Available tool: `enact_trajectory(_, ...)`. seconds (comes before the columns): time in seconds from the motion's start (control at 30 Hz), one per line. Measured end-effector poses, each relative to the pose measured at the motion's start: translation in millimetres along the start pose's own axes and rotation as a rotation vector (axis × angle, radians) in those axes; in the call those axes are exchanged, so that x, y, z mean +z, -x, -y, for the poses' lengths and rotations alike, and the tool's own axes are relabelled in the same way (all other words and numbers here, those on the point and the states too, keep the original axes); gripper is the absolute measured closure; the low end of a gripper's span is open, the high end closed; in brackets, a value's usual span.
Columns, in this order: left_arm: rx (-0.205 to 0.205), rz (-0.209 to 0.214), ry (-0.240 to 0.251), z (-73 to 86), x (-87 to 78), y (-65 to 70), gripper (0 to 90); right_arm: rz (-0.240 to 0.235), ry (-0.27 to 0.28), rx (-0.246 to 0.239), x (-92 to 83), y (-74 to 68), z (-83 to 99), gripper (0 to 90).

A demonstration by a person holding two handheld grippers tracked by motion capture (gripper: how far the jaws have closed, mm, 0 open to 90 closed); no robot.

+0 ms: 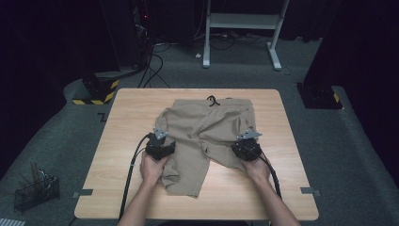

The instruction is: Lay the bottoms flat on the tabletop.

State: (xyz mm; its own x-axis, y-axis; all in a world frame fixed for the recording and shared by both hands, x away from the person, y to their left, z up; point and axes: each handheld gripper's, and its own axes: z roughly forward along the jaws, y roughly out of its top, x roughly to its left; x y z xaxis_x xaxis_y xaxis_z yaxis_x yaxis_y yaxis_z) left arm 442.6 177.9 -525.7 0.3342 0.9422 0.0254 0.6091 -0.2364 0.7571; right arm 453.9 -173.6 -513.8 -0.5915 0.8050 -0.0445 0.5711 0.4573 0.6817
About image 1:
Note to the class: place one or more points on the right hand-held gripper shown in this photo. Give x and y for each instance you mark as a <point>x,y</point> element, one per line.
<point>247,147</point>

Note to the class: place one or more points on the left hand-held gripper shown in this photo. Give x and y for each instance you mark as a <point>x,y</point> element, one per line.
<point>159,147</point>

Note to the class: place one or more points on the khaki shorts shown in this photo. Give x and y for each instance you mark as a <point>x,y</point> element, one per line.
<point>200,132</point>

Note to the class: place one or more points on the person's left hand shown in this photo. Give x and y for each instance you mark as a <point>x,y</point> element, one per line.
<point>152,171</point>

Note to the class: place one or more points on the person's right hand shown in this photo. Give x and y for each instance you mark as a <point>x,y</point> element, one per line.
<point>258,171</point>

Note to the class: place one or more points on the grey tape piece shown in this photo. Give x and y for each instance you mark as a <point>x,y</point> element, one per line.
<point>310,190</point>
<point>84,192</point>

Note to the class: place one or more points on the black floor stand left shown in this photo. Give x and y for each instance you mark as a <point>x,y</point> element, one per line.
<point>100,91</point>

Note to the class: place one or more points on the black stand base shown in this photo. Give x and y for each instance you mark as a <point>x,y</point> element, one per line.
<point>320,97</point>

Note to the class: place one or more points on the dark equipment rack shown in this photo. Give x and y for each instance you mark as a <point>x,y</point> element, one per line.
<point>142,31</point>

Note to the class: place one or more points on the white metal stand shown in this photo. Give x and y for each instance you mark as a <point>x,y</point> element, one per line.
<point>241,21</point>

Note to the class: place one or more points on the wooden sticks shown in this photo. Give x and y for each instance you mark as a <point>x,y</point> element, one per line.
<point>34,172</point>

